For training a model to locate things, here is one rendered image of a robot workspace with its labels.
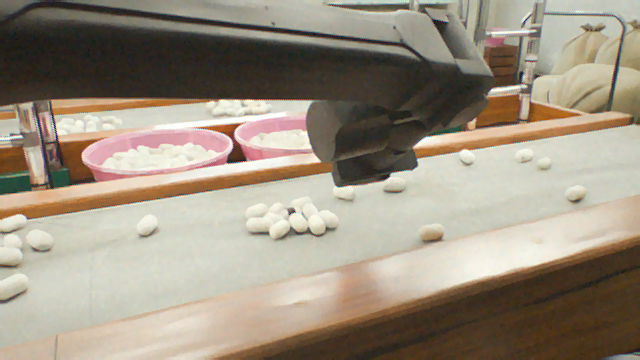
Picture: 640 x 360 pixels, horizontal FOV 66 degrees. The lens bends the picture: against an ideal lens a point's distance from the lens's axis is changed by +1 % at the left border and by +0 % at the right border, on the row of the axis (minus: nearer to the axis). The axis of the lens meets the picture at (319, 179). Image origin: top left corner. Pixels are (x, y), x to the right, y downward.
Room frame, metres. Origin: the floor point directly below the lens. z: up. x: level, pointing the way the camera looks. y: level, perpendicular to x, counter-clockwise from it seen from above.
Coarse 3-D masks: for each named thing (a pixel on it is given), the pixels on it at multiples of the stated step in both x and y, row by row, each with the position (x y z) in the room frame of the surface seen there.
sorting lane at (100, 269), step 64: (256, 192) 0.73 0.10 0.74; (320, 192) 0.73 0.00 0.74; (384, 192) 0.73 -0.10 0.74; (448, 192) 0.73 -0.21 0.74; (512, 192) 0.73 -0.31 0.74; (64, 256) 0.52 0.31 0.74; (128, 256) 0.52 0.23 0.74; (192, 256) 0.52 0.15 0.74; (256, 256) 0.52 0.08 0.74; (320, 256) 0.52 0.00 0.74; (0, 320) 0.40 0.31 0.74; (64, 320) 0.40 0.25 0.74
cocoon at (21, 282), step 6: (12, 276) 0.45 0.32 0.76; (18, 276) 0.45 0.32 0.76; (24, 276) 0.45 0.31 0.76; (0, 282) 0.44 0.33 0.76; (6, 282) 0.44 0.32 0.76; (12, 282) 0.44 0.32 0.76; (18, 282) 0.44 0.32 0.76; (24, 282) 0.45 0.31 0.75; (0, 288) 0.43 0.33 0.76; (6, 288) 0.43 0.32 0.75; (12, 288) 0.44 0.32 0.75; (18, 288) 0.44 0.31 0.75; (24, 288) 0.45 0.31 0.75; (0, 294) 0.43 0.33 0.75; (6, 294) 0.43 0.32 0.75; (12, 294) 0.44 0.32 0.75
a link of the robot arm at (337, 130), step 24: (456, 96) 0.39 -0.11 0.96; (480, 96) 0.39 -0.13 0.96; (312, 120) 0.44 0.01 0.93; (336, 120) 0.40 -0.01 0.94; (360, 120) 0.40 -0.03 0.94; (384, 120) 0.42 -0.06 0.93; (408, 120) 0.42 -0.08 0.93; (432, 120) 0.41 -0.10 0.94; (456, 120) 0.40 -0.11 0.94; (312, 144) 0.44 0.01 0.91; (336, 144) 0.40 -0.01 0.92; (360, 144) 0.42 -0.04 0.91; (384, 144) 0.43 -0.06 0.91
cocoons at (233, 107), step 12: (216, 108) 1.27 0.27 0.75; (228, 108) 1.25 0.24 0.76; (240, 108) 1.30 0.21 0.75; (252, 108) 1.28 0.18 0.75; (264, 108) 1.27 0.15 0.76; (72, 120) 1.14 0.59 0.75; (84, 120) 1.16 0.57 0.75; (96, 120) 1.15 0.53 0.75; (108, 120) 1.15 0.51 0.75; (120, 120) 1.14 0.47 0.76; (60, 132) 1.03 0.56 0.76; (72, 132) 1.04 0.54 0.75
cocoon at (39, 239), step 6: (30, 234) 0.54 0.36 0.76; (36, 234) 0.54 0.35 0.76; (42, 234) 0.54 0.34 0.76; (48, 234) 0.54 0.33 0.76; (30, 240) 0.54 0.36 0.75; (36, 240) 0.53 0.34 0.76; (42, 240) 0.53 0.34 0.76; (48, 240) 0.54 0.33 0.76; (36, 246) 0.53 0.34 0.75; (42, 246) 0.53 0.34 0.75; (48, 246) 0.53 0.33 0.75
